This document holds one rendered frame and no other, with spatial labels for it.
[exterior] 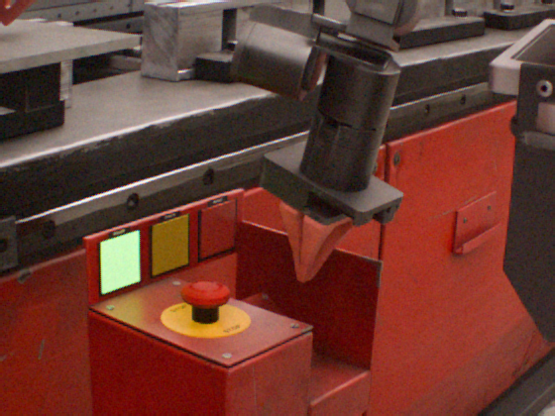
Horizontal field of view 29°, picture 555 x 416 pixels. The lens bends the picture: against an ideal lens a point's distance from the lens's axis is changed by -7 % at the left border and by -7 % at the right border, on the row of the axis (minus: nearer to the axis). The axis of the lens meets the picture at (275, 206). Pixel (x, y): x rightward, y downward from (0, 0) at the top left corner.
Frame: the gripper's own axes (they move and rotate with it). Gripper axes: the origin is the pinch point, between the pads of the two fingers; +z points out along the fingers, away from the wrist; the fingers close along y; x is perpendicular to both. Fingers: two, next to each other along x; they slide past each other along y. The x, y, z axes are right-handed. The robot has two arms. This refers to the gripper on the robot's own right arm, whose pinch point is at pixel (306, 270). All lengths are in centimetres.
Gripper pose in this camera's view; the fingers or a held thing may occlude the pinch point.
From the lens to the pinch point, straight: 96.6
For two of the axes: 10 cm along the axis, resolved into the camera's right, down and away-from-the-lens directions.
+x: -6.2, 2.2, -7.5
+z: -2.3, 8.6, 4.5
